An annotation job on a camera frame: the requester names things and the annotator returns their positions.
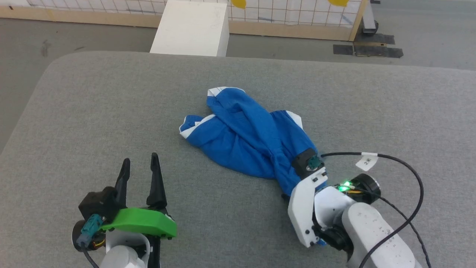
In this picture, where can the blue garment with white trim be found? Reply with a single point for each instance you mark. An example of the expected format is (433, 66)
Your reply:
(245, 141)

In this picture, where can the yellow shape on fence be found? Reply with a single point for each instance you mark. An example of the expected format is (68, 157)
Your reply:
(337, 2)
(239, 3)

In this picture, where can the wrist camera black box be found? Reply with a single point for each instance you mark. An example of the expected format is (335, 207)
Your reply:
(306, 162)
(100, 203)

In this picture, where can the black floor tape patch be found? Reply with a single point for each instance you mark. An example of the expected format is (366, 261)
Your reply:
(383, 52)
(343, 49)
(375, 38)

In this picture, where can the grey metal leg black foot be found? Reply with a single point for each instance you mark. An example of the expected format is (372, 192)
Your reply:
(369, 22)

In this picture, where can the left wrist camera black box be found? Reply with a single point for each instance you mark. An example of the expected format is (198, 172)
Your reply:
(100, 203)

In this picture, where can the wooden frame grid fence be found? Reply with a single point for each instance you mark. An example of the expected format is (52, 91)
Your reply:
(111, 20)

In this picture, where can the white box cabinet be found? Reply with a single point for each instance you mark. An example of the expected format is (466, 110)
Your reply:
(189, 29)

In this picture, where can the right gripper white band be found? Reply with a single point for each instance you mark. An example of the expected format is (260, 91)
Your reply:
(301, 208)

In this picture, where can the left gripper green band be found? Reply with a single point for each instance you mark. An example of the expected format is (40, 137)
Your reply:
(143, 221)

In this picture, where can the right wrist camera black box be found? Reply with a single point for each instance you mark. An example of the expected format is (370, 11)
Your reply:
(306, 162)

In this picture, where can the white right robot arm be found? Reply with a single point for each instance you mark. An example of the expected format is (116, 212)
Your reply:
(372, 230)

